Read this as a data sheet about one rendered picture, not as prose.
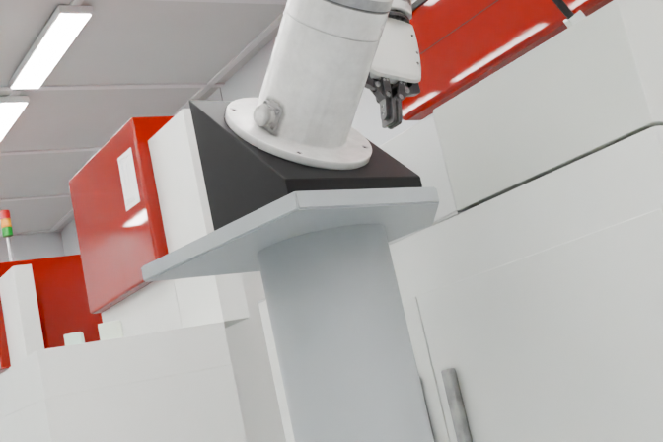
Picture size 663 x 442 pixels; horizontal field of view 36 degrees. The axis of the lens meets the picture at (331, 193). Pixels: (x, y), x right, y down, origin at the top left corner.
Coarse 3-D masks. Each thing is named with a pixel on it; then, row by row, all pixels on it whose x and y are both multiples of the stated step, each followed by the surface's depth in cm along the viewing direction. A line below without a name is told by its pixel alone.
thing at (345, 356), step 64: (320, 192) 107; (384, 192) 113; (192, 256) 119; (256, 256) 126; (320, 256) 118; (384, 256) 122; (320, 320) 117; (384, 320) 118; (320, 384) 116; (384, 384) 116
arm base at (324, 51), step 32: (288, 0) 122; (320, 0) 117; (288, 32) 121; (320, 32) 118; (352, 32) 119; (288, 64) 121; (320, 64) 120; (352, 64) 121; (288, 96) 122; (320, 96) 121; (352, 96) 123; (256, 128) 124; (288, 128) 123; (320, 128) 123; (352, 128) 135; (288, 160) 121; (320, 160) 121; (352, 160) 124
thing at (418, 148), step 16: (416, 128) 145; (432, 128) 142; (384, 144) 152; (400, 144) 148; (416, 144) 145; (432, 144) 142; (400, 160) 149; (416, 160) 145; (432, 160) 142; (432, 176) 143; (448, 176) 140; (448, 192) 140; (448, 208) 140
